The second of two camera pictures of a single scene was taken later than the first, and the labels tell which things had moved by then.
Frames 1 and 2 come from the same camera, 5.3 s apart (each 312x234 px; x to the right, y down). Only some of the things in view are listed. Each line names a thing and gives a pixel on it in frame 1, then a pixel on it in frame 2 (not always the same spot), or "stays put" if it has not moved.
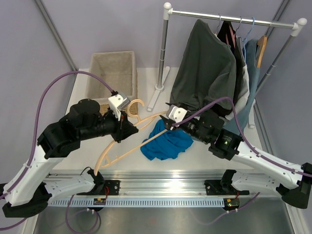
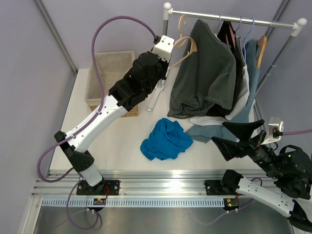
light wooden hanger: (106, 149) to (193, 44)
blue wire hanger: (244, 40) stays put
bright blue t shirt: (169, 145) stays put
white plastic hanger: (215, 34) stays put
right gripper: (166, 123) to (242, 130)
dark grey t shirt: (206, 69) stays put
